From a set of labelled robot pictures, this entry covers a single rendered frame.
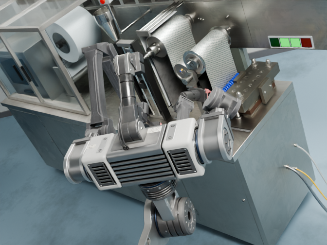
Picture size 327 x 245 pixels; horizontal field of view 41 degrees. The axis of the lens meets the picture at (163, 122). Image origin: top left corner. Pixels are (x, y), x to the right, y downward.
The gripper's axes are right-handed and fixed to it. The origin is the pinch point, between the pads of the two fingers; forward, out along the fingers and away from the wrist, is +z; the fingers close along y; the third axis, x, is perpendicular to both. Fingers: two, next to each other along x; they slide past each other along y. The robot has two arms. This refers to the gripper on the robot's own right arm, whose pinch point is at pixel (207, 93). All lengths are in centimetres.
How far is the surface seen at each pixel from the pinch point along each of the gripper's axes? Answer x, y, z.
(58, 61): 12, -102, -29
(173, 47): 23.6, -24.2, -1.4
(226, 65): 13.5, -0.4, 16.6
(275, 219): -77, 27, 33
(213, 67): 13.3, -0.2, 4.6
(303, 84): -19, -42, 190
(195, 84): 4.2, -7.2, -1.6
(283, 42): 27.0, 28.0, 27.8
